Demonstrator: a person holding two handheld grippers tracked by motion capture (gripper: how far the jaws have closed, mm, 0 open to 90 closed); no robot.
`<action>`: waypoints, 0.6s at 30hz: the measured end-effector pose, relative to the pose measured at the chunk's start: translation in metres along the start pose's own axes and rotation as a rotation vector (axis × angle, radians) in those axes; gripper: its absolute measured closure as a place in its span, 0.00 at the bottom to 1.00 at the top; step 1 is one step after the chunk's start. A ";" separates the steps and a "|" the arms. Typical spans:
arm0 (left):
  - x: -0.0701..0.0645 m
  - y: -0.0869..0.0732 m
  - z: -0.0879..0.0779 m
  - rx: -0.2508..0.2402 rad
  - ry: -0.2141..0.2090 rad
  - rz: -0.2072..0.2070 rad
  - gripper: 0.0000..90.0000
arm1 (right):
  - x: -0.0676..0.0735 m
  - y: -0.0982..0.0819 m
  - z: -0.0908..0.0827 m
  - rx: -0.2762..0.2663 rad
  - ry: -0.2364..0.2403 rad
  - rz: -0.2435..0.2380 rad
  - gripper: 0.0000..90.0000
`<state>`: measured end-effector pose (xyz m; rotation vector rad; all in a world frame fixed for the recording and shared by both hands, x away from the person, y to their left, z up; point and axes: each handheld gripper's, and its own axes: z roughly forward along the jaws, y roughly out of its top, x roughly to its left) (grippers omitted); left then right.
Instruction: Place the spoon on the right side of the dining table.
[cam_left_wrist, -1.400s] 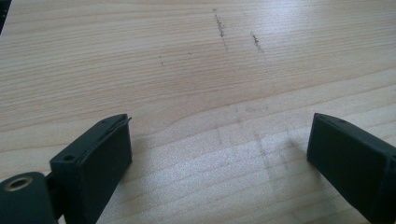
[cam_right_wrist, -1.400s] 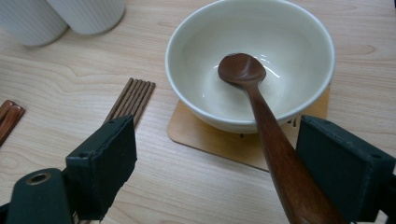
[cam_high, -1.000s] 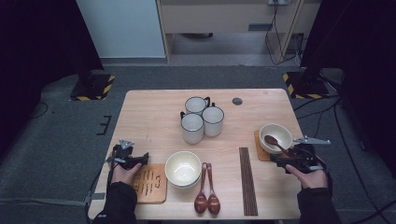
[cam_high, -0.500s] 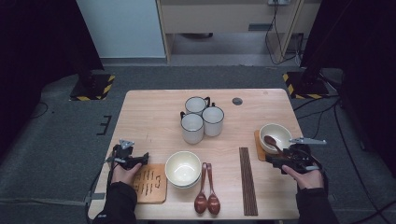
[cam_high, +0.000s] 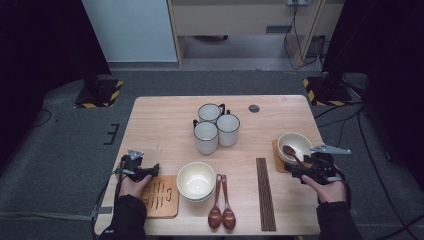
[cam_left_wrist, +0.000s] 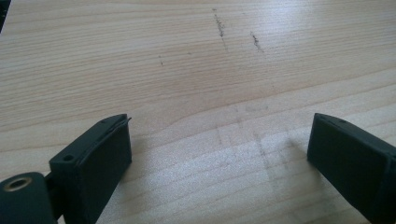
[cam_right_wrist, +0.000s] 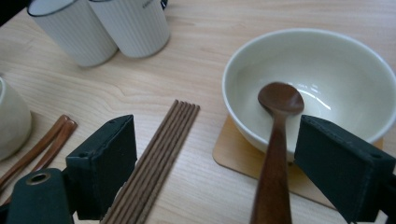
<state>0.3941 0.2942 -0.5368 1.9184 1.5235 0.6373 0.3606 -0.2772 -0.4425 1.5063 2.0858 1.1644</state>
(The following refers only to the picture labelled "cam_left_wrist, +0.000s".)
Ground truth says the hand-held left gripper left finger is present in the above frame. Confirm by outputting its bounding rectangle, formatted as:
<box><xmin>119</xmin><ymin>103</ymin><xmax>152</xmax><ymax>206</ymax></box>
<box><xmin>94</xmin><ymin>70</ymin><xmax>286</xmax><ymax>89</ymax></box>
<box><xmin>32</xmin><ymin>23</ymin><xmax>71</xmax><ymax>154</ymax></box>
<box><xmin>0</xmin><ymin>113</ymin><xmax>133</xmax><ymax>224</ymax></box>

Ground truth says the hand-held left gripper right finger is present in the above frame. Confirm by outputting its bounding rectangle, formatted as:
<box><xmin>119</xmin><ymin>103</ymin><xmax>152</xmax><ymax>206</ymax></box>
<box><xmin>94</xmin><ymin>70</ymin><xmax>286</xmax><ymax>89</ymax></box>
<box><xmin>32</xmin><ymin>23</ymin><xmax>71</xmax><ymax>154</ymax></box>
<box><xmin>306</xmin><ymin>112</ymin><xmax>396</xmax><ymax>224</ymax></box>

